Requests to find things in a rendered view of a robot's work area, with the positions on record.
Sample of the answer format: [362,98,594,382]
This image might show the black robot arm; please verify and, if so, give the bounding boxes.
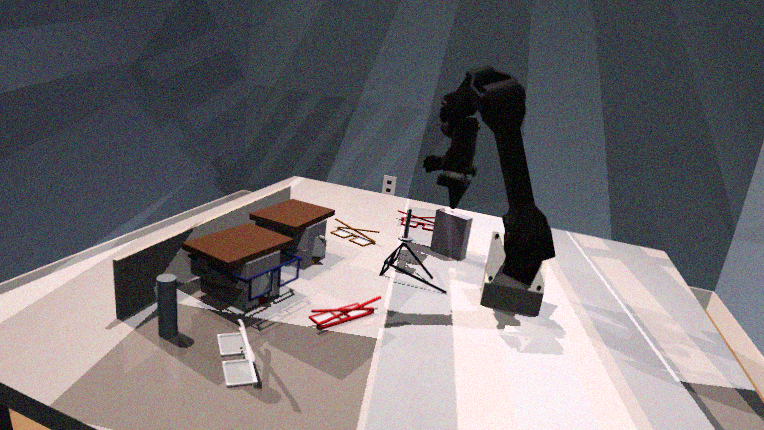
[440,65,556,286]

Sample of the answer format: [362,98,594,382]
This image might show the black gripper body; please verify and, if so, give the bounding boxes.
[437,143,477,189]

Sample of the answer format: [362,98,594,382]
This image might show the grey flat panel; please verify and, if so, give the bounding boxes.
[112,185,291,320]

